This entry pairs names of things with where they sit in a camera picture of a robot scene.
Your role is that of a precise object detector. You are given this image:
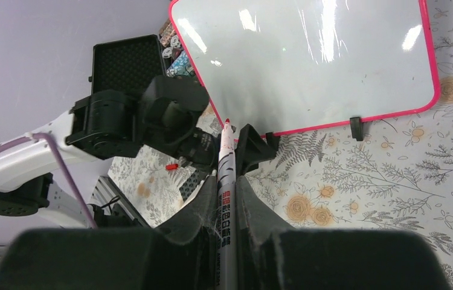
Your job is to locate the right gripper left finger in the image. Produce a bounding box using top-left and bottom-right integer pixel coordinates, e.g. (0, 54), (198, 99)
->
(0, 176), (217, 289)

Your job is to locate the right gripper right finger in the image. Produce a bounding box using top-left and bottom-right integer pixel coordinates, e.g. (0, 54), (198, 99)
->
(236, 176), (449, 289)

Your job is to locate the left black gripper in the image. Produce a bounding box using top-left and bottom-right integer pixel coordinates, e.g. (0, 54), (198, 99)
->
(171, 124), (280, 173)

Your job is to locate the red whiteboard marker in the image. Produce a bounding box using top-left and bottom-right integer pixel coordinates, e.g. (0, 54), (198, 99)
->
(215, 118), (237, 289)

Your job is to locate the red marker cap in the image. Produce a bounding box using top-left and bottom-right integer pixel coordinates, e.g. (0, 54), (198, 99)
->
(165, 163), (179, 171)

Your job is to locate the pink framed whiteboard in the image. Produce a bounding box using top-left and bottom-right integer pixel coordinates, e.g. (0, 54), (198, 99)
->
(169, 1), (440, 135)

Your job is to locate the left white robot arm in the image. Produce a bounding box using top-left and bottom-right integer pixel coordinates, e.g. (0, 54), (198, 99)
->
(0, 76), (226, 228)

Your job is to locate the dark grey lego baseplate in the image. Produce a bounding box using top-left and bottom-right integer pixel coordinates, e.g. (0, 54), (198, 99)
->
(179, 170), (207, 202)

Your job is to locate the black poker chip case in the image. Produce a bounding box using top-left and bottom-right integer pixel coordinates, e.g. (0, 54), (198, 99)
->
(88, 20), (204, 101)

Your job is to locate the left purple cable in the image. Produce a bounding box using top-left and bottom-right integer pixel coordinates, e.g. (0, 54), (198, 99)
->
(0, 132), (99, 230)

